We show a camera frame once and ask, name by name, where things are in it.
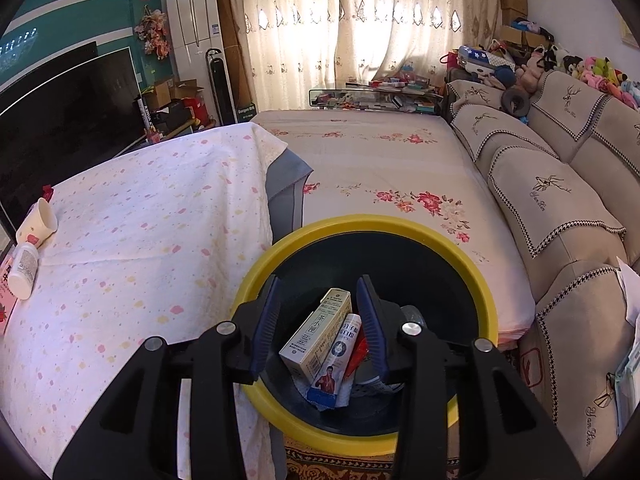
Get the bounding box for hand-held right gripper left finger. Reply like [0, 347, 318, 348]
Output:
[52, 274, 286, 480]

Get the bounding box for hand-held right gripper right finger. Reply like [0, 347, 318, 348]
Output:
[355, 274, 583, 480]

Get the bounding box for small red sachet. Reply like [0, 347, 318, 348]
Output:
[342, 335, 369, 378]

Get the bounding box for white toothpaste tube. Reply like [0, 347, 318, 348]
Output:
[306, 313, 363, 408]

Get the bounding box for cream medicine box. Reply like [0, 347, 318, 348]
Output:
[278, 287, 352, 381]

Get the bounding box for black bin with yellow rim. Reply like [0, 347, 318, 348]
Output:
[229, 215, 499, 457]

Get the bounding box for white paper cup pink print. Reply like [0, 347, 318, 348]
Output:
[16, 197, 58, 250]

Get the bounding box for patterned floor rug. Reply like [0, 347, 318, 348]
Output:
[282, 435, 461, 480]

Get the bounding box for grey under cloth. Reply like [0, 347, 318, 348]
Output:
[265, 147, 313, 241]

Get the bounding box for white dotted tablecloth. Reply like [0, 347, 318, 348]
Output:
[0, 122, 291, 480]

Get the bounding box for floral bed sheet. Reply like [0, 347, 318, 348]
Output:
[252, 109, 536, 346]

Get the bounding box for beige sofa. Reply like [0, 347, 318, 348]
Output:
[445, 70, 640, 461]

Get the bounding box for red bag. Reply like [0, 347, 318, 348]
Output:
[182, 97, 208, 126]

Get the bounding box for glass coffee table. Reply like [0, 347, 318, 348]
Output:
[308, 80, 443, 113]

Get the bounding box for tall black box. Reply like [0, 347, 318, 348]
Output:
[136, 97, 156, 131]

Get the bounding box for black tower fan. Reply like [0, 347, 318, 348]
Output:
[205, 48, 237, 126]

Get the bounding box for white plastic bottle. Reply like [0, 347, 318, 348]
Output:
[7, 242, 40, 301]

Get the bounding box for open cardboard boxes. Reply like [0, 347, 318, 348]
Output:
[145, 77, 206, 111]

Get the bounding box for clear document pouch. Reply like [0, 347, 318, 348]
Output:
[612, 345, 640, 426]

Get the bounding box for pink red packet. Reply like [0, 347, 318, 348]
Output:
[0, 255, 18, 336]

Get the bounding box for white paper sheets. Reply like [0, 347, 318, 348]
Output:
[617, 257, 640, 321]

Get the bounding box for grey neck pillow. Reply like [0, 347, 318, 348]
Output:
[501, 87, 532, 116]

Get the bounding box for brown cardboard sheet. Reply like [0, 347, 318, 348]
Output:
[216, 0, 251, 121]

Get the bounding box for black flat television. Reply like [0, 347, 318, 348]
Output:
[0, 42, 146, 231]

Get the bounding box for blue star print bag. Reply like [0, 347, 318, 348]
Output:
[457, 45, 516, 73]

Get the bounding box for white standing air conditioner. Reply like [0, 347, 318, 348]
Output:
[166, 0, 226, 128]

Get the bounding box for cream embroidered curtain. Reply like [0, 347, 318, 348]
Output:
[220, 0, 503, 116]

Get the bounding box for hanging flower decoration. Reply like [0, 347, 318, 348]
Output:
[135, 5, 172, 61]

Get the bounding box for pile of plush toys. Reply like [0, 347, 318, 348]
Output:
[515, 42, 640, 111]

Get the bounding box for stack of cardboard boxes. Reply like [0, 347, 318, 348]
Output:
[500, 0, 553, 48]

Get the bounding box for wall picture frame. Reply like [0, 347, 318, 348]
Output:
[617, 10, 633, 50]

